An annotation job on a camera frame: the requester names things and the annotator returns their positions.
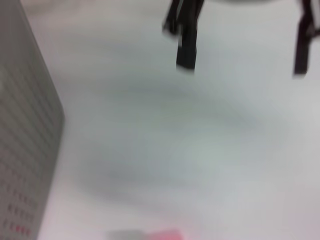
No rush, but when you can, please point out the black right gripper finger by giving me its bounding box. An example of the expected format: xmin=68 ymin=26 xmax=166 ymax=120
xmin=292 ymin=0 xmax=320 ymax=76
xmin=161 ymin=0 xmax=205 ymax=75

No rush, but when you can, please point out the white toy brick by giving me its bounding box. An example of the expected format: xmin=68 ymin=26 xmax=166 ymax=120
xmin=107 ymin=229 xmax=148 ymax=240

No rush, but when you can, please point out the grey-green perforated storage bin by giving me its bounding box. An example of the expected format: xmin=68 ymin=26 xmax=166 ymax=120
xmin=0 ymin=0 xmax=66 ymax=240

